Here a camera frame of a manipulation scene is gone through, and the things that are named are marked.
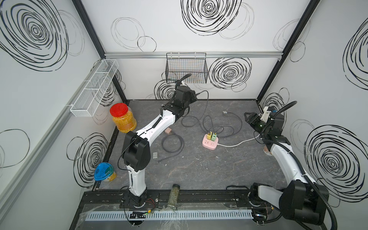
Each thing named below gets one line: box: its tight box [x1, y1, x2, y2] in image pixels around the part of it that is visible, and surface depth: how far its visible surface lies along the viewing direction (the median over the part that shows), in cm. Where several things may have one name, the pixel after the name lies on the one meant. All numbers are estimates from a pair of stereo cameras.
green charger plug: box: [210, 132, 218, 142], surface depth 93 cm
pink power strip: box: [202, 133, 219, 150], surface depth 95 cm
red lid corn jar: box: [109, 102, 138, 134], surface depth 94 cm
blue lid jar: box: [93, 162, 117, 182], surface depth 75 cm
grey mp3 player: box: [152, 151, 159, 160], surface depth 91 cm
